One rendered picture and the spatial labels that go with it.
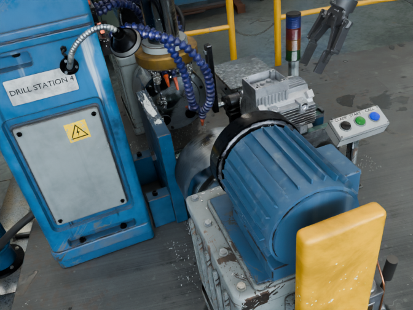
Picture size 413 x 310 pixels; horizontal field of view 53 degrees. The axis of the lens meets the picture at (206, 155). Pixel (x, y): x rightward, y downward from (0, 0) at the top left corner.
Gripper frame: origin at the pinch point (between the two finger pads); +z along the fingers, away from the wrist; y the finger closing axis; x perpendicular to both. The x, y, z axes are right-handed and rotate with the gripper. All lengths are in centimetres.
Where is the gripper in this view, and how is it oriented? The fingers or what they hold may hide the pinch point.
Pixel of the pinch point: (314, 59)
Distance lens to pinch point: 136.7
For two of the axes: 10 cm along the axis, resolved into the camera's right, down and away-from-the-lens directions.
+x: 8.7, 1.4, 4.8
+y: 3.4, 5.3, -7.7
